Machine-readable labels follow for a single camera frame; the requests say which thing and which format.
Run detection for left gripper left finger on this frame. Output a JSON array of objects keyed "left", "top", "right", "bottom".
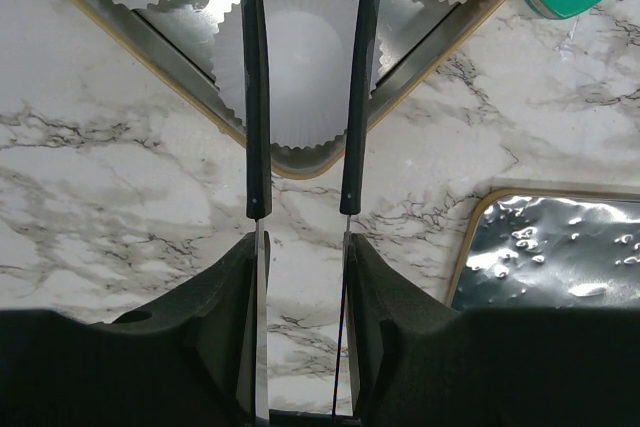
[{"left": 1, "top": 234, "right": 269, "bottom": 426}]

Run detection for black metal tongs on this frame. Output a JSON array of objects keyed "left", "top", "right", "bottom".
[{"left": 241, "top": 0, "right": 380, "bottom": 426}]

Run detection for gold cookie tin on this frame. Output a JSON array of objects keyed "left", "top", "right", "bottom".
[{"left": 73, "top": 0, "right": 505, "bottom": 179}]

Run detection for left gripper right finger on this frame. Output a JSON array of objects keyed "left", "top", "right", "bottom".
[{"left": 346, "top": 234, "right": 639, "bottom": 426}]

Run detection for tin lid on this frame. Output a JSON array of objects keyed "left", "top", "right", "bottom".
[{"left": 445, "top": 188, "right": 639, "bottom": 310}]

